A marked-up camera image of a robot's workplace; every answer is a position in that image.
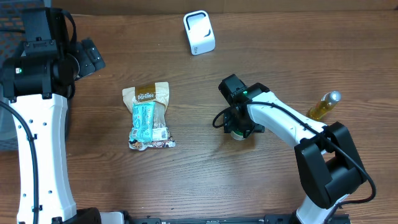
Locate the green white yogurt cup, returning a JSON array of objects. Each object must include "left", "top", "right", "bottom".
[{"left": 231, "top": 131, "right": 245, "bottom": 141}]

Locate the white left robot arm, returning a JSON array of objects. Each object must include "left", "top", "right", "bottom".
[{"left": 1, "top": 7, "right": 105, "bottom": 223}]

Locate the teal snack packet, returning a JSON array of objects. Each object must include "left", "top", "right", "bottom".
[{"left": 129, "top": 101, "right": 155, "bottom": 142}]

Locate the white barcode scanner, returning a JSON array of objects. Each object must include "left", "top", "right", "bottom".
[{"left": 183, "top": 10, "right": 216, "bottom": 55}]

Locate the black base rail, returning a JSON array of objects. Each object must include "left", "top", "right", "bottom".
[{"left": 99, "top": 211, "right": 352, "bottom": 224}]

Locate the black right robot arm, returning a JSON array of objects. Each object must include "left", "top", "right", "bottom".
[{"left": 218, "top": 74, "right": 368, "bottom": 223}]

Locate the brown white snack bag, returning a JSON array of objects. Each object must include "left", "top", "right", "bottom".
[{"left": 122, "top": 82, "right": 175, "bottom": 151}]

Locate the yellow liquid glass bottle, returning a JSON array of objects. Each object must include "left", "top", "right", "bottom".
[{"left": 307, "top": 90, "right": 342, "bottom": 121}]

